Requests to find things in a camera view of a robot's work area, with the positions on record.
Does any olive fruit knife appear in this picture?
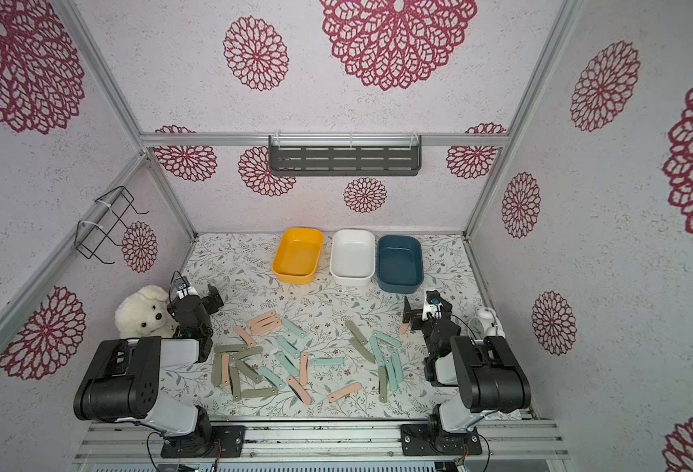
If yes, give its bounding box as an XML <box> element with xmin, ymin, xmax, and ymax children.
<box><xmin>214</xmin><ymin>344</ymin><xmax>247</xmax><ymax>354</ymax></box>
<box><xmin>240</xmin><ymin>387</ymin><xmax>279</xmax><ymax>399</ymax></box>
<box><xmin>377</xmin><ymin>366</ymin><xmax>388</xmax><ymax>403</ymax></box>
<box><xmin>230</xmin><ymin>346</ymin><xmax>263</xmax><ymax>362</ymax></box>
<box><xmin>350</xmin><ymin>337</ymin><xmax>376</xmax><ymax>364</ymax></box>
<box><xmin>230</xmin><ymin>366</ymin><xmax>242</xmax><ymax>402</ymax></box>
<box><xmin>345</xmin><ymin>321</ymin><xmax>368</xmax><ymax>345</ymax></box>
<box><xmin>211</xmin><ymin>353</ymin><xmax>223</xmax><ymax>389</ymax></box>
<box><xmin>234</xmin><ymin>361</ymin><xmax>263</xmax><ymax>385</ymax></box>

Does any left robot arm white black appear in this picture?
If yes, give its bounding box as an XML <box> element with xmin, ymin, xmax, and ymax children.
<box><xmin>73</xmin><ymin>277</ymin><xmax>224</xmax><ymax>448</ymax></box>

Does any yellow plastic storage box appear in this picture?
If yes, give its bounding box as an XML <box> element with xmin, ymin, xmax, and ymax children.
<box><xmin>272</xmin><ymin>227</ymin><xmax>325</xmax><ymax>285</ymax></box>

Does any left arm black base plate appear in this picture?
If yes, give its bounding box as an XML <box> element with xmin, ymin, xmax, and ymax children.
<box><xmin>160</xmin><ymin>425</ymin><xmax>246</xmax><ymax>459</ymax></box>

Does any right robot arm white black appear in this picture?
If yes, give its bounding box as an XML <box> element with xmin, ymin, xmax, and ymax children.
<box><xmin>402</xmin><ymin>290</ymin><xmax>531</xmax><ymax>444</ymax></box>

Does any white plush teddy bear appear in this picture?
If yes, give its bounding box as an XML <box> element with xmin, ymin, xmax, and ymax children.
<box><xmin>114</xmin><ymin>285</ymin><xmax>175</xmax><ymax>338</ymax></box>

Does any floral patterned table mat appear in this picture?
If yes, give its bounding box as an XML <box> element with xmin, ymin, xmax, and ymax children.
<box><xmin>115</xmin><ymin>232</ymin><xmax>522</xmax><ymax>421</ymax></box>

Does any black wire wall rack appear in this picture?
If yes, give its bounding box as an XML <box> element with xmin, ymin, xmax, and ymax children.
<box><xmin>73</xmin><ymin>185</ymin><xmax>149</xmax><ymax>266</ymax></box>

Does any white twin-bell alarm clock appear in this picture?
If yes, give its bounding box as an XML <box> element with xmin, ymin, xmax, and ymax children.
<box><xmin>472</xmin><ymin>307</ymin><xmax>506</xmax><ymax>338</ymax></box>

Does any grey wall shelf rack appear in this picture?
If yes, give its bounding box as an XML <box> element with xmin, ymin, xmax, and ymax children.
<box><xmin>268</xmin><ymin>135</ymin><xmax>422</xmax><ymax>177</ymax></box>

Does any dark teal storage box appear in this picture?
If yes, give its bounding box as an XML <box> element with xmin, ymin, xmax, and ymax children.
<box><xmin>376</xmin><ymin>235</ymin><xmax>424</xmax><ymax>295</ymax></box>

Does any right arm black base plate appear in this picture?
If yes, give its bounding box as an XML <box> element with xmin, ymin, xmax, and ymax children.
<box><xmin>400</xmin><ymin>423</ymin><xmax>482</xmax><ymax>457</ymax></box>

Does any mint fruit knife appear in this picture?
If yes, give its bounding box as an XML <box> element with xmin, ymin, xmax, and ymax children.
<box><xmin>258</xmin><ymin>366</ymin><xmax>288</xmax><ymax>391</ymax></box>
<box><xmin>275</xmin><ymin>351</ymin><xmax>299</xmax><ymax>379</ymax></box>
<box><xmin>276</xmin><ymin>336</ymin><xmax>301</xmax><ymax>360</ymax></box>
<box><xmin>369</xmin><ymin>336</ymin><xmax>385</xmax><ymax>367</ymax></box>
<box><xmin>372</xmin><ymin>330</ymin><xmax>403</xmax><ymax>348</ymax></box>
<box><xmin>310</xmin><ymin>357</ymin><xmax>345</xmax><ymax>367</ymax></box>
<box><xmin>282</xmin><ymin>319</ymin><xmax>307</xmax><ymax>339</ymax></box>
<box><xmin>384</xmin><ymin>359</ymin><xmax>398</xmax><ymax>391</ymax></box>
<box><xmin>390</xmin><ymin>349</ymin><xmax>404</xmax><ymax>384</ymax></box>

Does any white plastic storage box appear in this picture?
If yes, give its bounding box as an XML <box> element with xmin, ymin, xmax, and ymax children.
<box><xmin>329</xmin><ymin>229</ymin><xmax>376</xmax><ymax>287</ymax></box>

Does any aluminium front rail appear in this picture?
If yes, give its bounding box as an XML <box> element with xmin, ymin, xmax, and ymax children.
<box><xmin>73</xmin><ymin>420</ymin><xmax>571</xmax><ymax>464</ymax></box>

